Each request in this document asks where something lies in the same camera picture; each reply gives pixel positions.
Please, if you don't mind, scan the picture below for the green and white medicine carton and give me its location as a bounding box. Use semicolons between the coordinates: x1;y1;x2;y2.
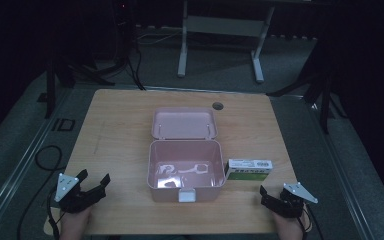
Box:
224;158;274;182

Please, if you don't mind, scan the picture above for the black tripod stand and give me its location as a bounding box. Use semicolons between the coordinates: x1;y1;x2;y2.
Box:
265;46;349;135
44;58;117;120

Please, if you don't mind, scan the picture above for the black hanging cable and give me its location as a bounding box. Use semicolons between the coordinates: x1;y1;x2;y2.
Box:
125;46;147;92

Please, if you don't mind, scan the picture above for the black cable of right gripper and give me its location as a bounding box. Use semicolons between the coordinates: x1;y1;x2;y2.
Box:
299;203;325;240

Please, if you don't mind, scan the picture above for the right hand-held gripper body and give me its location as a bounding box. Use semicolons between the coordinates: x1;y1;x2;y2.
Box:
261;181;319;220

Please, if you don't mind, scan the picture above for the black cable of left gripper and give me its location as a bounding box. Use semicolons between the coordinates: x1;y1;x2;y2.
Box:
46;186;63;240

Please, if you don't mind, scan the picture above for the white metal desk frame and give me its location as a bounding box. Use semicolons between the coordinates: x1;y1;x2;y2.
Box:
177;0;276;84

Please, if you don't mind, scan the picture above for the person's left hand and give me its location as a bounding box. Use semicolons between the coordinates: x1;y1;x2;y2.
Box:
58;206;93;240

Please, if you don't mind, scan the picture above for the black looped floor cable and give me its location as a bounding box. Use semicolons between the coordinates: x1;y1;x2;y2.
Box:
16;144;65;240

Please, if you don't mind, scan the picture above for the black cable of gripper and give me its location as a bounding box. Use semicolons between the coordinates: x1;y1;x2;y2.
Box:
46;186;63;240
299;203;325;240

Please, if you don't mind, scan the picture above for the person's right hand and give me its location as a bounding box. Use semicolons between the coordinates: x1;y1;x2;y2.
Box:
272;211;313;240

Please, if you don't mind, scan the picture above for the pink plastic box with lid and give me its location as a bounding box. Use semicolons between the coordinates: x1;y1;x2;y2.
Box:
146;106;228;204

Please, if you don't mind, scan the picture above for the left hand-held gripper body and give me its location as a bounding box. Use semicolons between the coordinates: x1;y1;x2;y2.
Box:
53;172;108;215

